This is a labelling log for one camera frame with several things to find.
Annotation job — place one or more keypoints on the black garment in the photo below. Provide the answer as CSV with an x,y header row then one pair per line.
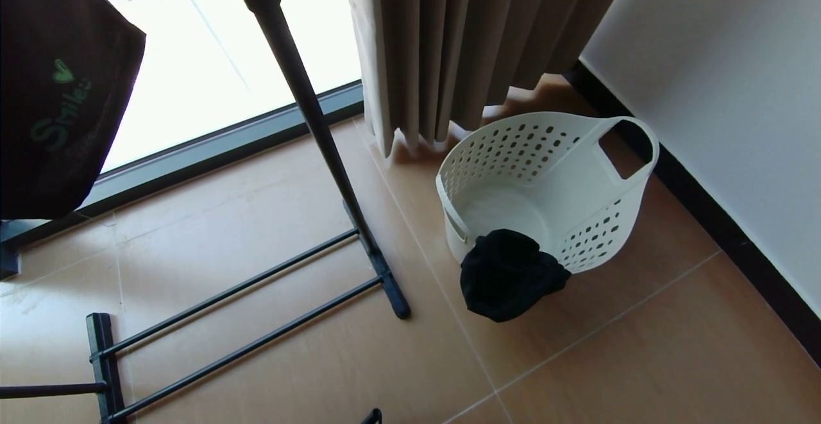
x,y
507,276

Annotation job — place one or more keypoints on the black shorts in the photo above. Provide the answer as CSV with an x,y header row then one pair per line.
x,y
58,122

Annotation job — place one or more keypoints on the black clothes rack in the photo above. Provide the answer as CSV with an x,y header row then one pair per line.
x,y
308,103

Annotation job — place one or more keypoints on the white laundry basket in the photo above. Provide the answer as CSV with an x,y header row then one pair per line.
x,y
577,154

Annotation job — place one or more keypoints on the brown curtain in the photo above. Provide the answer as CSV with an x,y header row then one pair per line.
x,y
462,39

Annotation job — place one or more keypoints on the window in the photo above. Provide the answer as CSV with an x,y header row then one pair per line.
x,y
211,45

